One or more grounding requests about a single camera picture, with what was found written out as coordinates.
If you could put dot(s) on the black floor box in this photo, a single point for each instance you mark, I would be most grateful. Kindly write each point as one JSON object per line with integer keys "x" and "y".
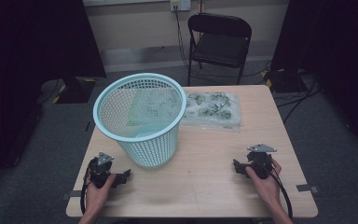
{"x": 286, "y": 82}

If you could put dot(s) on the person's right hand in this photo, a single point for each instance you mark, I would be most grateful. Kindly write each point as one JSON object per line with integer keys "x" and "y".
{"x": 267, "y": 188}

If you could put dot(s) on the light blue mesh wastebasket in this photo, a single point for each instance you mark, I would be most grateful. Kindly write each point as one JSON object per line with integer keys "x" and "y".
{"x": 150, "y": 152}

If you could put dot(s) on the white wall socket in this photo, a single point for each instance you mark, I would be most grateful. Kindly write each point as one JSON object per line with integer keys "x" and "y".
{"x": 181, "y": 4}

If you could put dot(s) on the green butterfly-print plastic bag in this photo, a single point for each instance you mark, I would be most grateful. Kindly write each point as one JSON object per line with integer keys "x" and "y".
{"x": 211, "y": 107}

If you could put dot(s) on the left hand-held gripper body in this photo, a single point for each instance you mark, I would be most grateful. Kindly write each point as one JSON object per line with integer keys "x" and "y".
{"x": 99, "y": 174}

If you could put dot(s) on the person's left hand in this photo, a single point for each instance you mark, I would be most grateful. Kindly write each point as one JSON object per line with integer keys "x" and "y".
{"x": 97, "y": 197}

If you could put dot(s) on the black folding chair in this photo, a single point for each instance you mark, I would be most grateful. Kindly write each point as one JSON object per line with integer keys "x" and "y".
{"x": 220, "y": 48}

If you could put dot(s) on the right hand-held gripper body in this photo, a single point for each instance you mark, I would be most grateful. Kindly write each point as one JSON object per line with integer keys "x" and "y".
{"x": 261, "y": 163}

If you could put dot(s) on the dark curtain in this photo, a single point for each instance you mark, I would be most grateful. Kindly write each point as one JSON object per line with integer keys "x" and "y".
{"x": 338, "y": 62}
{"x": 28, "y": 77}

